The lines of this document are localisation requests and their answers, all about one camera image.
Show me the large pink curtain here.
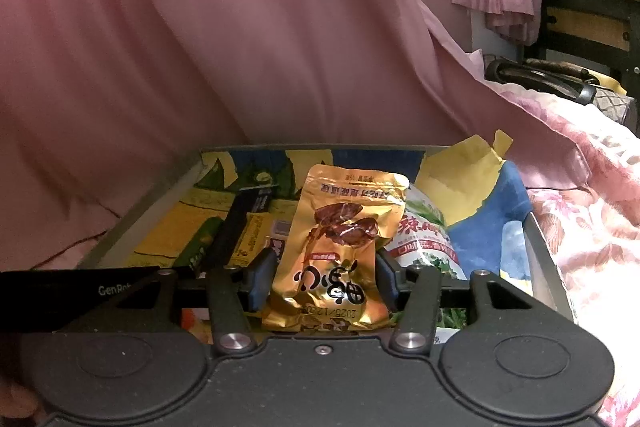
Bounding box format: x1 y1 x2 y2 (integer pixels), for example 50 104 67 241
1 0 590 270

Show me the pink floral blanket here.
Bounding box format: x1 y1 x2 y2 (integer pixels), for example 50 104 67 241
480 83 639 426

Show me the black yellow snack box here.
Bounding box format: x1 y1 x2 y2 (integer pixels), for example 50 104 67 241
174 184 281 278

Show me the colourful snack storage box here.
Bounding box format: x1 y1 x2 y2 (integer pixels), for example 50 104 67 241
80 139 575 319

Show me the black handbag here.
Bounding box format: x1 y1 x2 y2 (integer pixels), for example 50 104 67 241
485 58 597 105

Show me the white green snack packet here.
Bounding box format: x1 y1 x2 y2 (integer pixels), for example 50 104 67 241
381 185 466 327

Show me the gold foil snack packet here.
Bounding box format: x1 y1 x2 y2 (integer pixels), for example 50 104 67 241
262 165 409 333

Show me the dark wooden desk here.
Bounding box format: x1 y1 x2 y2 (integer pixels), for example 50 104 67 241
524 0 640 98

